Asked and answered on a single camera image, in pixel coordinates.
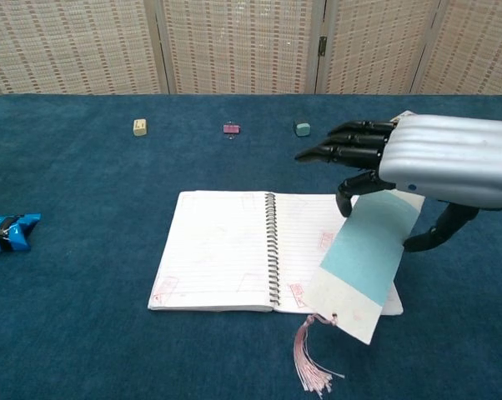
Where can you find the dark blue felt table cover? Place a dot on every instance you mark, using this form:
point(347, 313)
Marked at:
point(88, 333)

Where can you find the light blue tasselled bookmark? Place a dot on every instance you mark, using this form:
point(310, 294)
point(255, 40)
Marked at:
point(359, 258)

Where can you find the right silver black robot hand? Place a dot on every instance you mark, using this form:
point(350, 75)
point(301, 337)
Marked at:
point(447, 158)

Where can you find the pale yellow eraser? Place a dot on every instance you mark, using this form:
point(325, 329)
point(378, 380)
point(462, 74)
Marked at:
point(140, 127)

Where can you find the blue snack packet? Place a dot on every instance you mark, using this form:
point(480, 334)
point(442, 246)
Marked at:
point(13, 233)

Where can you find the white spiral notebook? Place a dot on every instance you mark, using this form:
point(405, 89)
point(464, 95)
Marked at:
point(217, 250)

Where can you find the woven folding screen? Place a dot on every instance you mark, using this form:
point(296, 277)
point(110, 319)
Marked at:
point(234, 46)

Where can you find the pink binder clip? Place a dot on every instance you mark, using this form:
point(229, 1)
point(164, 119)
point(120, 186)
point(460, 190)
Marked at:
point(231, 129)

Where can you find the green eraser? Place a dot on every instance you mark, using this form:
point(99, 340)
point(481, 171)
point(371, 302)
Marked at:
point(302, 129)

